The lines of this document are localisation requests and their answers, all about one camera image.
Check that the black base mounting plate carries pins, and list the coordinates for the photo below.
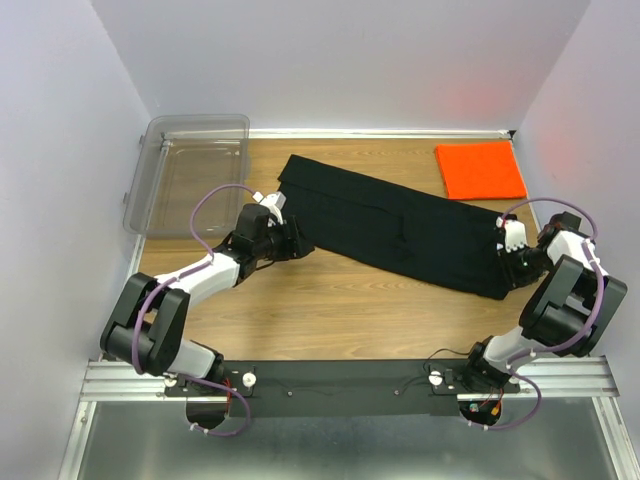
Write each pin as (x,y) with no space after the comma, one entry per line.
(332,388)

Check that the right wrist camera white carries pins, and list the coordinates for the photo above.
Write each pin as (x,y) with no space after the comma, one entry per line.
(511,235)

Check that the black t-shirt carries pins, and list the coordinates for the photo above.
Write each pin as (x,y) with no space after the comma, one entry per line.
(394,228)

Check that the folded orange t-shirt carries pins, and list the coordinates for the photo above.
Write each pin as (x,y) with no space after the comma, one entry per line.
(481,171)

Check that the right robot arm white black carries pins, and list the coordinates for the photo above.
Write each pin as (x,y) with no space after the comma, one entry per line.
(566,315)

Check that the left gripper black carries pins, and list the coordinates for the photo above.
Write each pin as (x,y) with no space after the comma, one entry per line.
(292,247)

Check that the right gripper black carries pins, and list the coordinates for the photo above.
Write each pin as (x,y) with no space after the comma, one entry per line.
(511,275)

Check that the clear plastic bin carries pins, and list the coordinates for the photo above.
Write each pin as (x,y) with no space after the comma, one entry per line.
(182,158)

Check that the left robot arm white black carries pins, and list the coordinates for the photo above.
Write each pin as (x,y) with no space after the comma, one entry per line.
(146,326)

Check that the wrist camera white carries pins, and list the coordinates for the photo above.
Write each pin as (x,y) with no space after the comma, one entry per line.
(274,202)
(511,235)

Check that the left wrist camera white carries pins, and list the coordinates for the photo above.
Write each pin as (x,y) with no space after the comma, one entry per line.
(274,202)

